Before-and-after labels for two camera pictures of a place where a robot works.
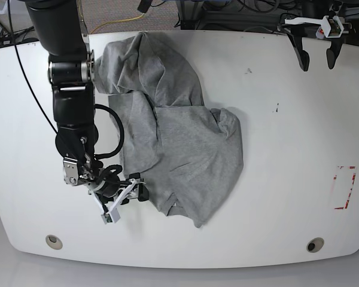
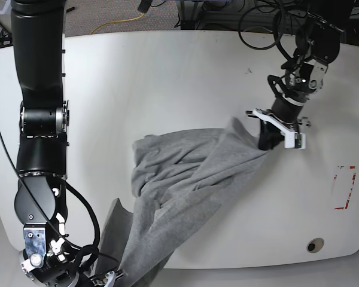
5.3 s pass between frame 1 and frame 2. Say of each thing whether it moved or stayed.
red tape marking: stayed
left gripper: moved
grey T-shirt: moved
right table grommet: stayed
